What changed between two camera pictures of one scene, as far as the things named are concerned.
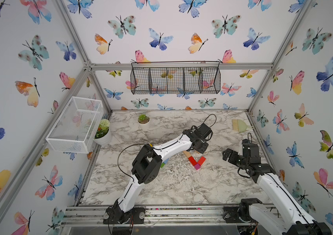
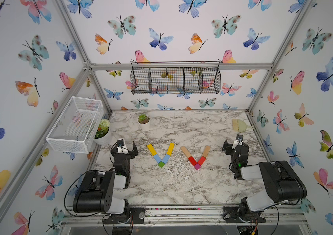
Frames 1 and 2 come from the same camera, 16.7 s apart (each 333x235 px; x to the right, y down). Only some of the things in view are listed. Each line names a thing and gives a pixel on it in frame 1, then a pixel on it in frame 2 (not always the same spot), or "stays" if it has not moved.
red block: (192, 160) stays
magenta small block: (197, 166) stays
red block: (202, 160) stays
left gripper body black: (202, 147) to (128, 157)
